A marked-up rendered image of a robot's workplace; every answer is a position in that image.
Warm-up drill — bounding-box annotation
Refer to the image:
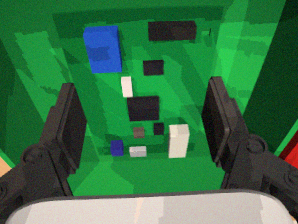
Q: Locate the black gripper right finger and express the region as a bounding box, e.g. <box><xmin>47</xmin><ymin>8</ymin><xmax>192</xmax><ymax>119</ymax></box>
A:
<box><xmin>201</xmin><ymin>76</ymin><xmax>298</xmax><ymax>224</ymax></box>

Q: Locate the green bin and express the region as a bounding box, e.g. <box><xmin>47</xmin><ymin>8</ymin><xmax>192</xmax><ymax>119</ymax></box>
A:
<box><xmin>0</xmin><ymin>0</ymin><xmax>298</xmax><ymax>196</ymax></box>

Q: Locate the red open-top bin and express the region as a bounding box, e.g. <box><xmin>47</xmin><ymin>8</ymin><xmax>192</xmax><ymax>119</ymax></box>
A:
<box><xmin>279</xmin><ymin>130</ymin><xmax>298</xmax><ymax>169</ymax></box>

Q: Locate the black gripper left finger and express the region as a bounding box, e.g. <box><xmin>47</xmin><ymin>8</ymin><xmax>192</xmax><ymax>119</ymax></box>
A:
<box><xmin>0</xmin><ymin>83</ymin><xmax>87</xmax><ymax>224</ymax></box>

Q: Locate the green circuit board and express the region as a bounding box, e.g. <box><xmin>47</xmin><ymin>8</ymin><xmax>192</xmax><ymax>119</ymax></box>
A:
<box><xmin>52</xmin><ymin>6</ymin><xmax>224</xmax><ymax>158</ymax></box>

